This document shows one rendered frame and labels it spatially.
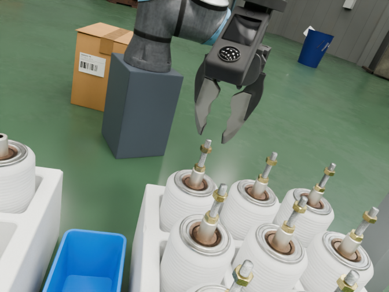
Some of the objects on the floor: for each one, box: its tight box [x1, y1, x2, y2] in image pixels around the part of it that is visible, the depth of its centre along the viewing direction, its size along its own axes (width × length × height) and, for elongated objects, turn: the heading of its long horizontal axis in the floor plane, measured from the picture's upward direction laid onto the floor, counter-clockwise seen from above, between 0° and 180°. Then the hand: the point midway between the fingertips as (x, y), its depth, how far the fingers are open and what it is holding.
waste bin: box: [298, 26, 335, 68], centre depth 440 cm, size 44×40×53 cm
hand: (212, 132), depth 45 cm, fingers open, 3 cm apart
